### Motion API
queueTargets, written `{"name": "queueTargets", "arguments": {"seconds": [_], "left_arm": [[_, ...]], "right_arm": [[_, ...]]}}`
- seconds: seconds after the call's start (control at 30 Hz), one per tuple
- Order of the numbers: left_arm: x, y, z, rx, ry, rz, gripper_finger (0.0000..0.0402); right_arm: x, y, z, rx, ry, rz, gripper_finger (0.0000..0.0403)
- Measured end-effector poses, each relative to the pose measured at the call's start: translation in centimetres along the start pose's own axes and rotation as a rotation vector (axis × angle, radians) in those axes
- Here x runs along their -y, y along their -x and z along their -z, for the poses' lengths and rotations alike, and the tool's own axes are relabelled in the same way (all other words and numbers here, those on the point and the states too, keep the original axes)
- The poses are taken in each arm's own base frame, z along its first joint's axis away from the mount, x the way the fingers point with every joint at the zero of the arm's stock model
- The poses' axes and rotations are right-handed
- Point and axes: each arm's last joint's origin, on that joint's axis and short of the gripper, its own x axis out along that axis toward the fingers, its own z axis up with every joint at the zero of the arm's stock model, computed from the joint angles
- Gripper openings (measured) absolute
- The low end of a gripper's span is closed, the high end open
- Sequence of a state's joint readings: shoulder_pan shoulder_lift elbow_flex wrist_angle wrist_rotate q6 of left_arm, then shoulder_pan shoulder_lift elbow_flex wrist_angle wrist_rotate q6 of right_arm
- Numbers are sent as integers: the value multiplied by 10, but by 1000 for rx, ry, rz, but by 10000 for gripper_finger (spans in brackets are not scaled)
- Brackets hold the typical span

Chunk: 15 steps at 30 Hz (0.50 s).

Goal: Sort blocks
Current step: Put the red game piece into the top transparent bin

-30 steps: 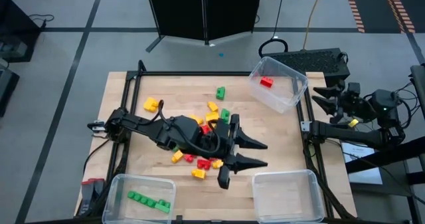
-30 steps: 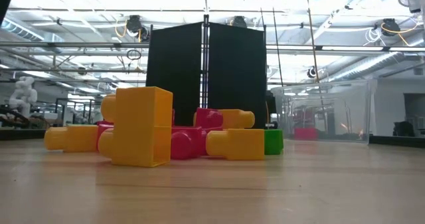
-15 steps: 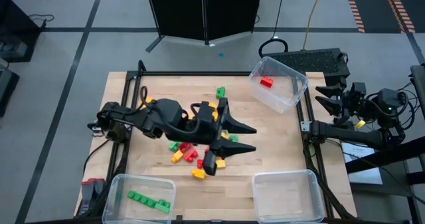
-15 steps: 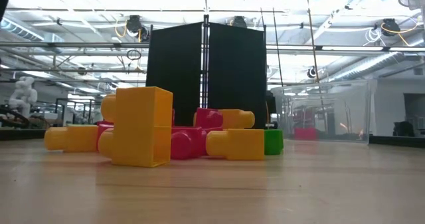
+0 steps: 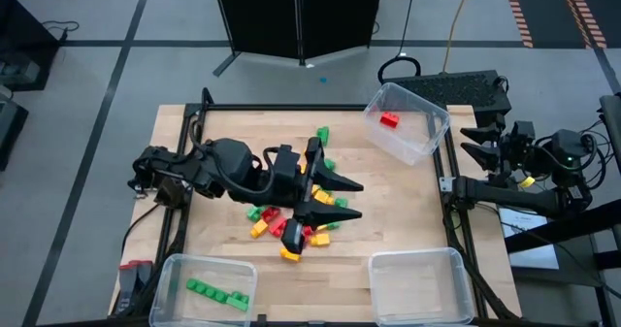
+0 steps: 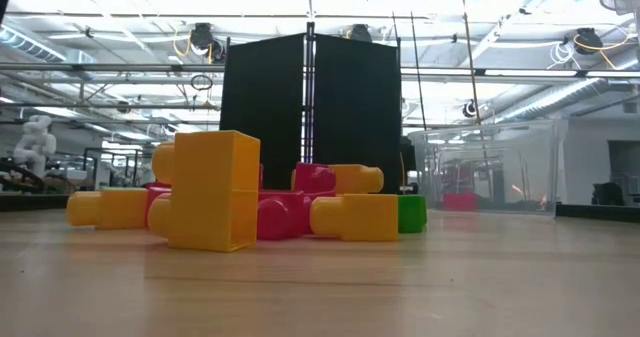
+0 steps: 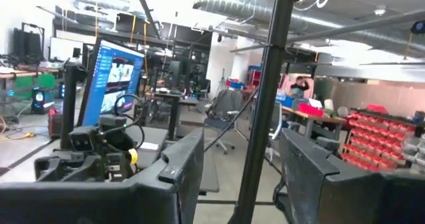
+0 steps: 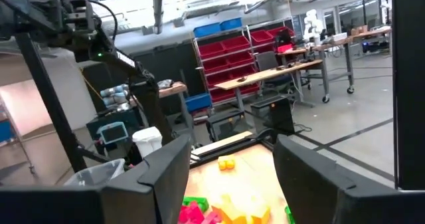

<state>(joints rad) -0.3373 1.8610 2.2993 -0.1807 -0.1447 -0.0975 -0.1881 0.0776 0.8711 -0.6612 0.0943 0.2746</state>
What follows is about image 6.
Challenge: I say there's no black hanging cable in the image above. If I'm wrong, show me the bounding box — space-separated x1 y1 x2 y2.
407 0 429 131

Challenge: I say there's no black bag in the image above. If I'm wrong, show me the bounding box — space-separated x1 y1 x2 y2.
591 181 626 207

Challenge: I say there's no yellow toy block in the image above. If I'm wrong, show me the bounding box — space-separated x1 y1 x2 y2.
327 163 385 196
147 129 262 253
66 188 150 230
309 193 400 243

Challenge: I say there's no clear plastic container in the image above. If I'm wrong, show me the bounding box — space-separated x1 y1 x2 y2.
407 118 570 216

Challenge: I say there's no green toy block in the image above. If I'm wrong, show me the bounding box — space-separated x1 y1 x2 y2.
397 193 429 235

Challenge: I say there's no silver ventilation duct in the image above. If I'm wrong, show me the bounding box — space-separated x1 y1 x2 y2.
492 76 640 126

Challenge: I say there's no black folding screen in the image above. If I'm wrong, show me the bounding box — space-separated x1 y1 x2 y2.
218 21 404 194

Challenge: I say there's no yellow cable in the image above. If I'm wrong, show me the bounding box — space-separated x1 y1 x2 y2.
458 0 484 126

